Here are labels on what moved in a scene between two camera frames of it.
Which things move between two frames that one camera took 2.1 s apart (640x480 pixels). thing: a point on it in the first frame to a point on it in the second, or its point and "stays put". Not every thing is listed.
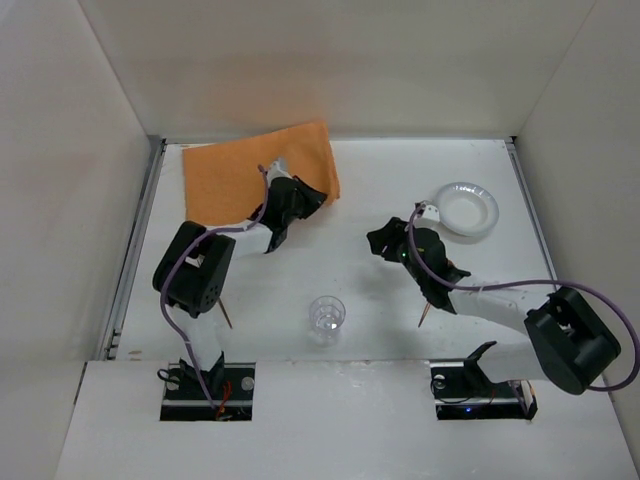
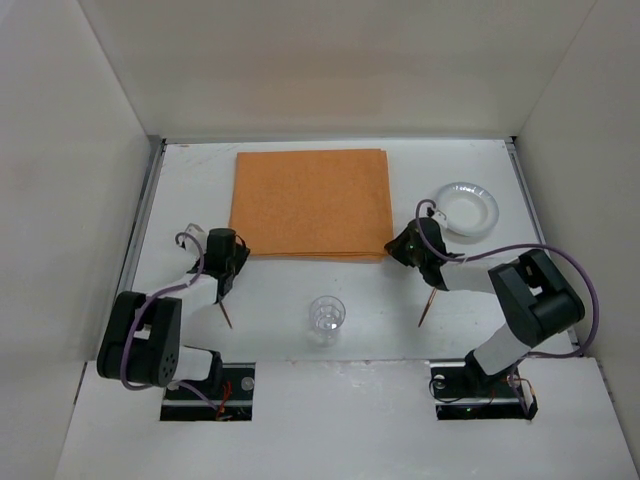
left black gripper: x=304 y=198 to x=225 y=282
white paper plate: x=467 y=209 stays put
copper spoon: x=424 y=314 stays put
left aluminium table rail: x=146 y=197 stays put
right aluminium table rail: x=512 y=148 stays put
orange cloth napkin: x=223 y=182 to x=326 y=205
